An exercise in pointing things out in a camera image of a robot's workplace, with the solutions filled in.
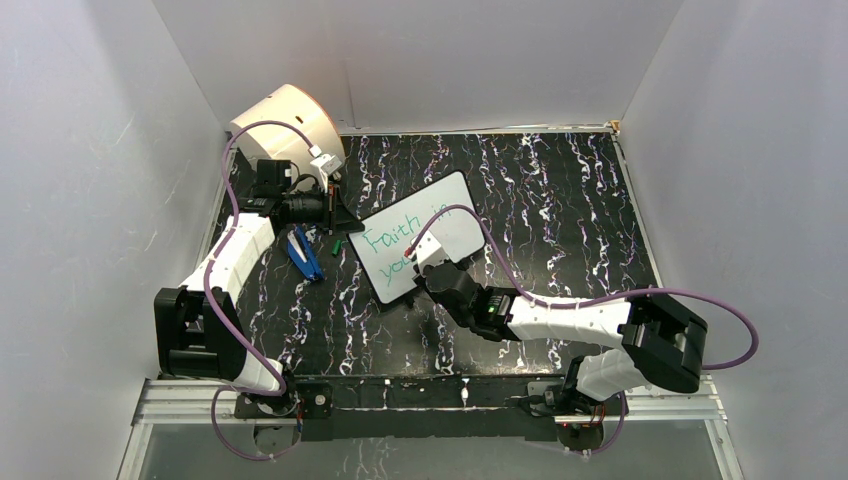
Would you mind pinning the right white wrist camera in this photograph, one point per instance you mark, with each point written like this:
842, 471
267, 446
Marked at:
426, 252

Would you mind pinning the small white whiteboard black frame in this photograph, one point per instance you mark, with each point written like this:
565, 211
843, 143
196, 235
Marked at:
390, 231

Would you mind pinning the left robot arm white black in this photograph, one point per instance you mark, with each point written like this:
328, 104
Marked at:
199, 335

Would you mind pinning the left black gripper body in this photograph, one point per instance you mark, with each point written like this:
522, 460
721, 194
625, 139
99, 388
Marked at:
328, 217

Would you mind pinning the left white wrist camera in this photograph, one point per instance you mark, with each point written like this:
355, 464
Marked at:
324, 166

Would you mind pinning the white cylindrical drum container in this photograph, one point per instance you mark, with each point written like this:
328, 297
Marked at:
283, 126

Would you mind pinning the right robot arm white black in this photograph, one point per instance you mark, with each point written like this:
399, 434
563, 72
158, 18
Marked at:
650, 340

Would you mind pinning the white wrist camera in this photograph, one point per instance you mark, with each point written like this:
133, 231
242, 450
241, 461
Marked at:
324, 166
426, 252

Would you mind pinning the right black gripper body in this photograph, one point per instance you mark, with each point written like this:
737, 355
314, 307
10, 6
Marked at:
421, 280

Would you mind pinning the aluminium frame rail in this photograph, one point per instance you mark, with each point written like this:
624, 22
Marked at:
189, 401

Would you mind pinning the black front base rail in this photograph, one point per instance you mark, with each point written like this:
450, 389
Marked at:
514, 421

